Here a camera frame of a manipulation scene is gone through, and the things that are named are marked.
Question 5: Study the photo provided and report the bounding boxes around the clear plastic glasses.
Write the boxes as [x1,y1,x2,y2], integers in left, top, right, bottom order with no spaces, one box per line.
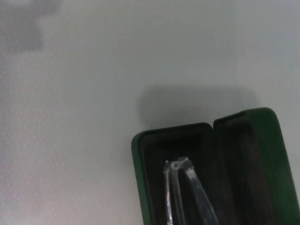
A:
[163,156,220,225]

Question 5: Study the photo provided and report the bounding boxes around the green glasses case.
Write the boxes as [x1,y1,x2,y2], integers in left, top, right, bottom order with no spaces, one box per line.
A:
[130,107,300,225]

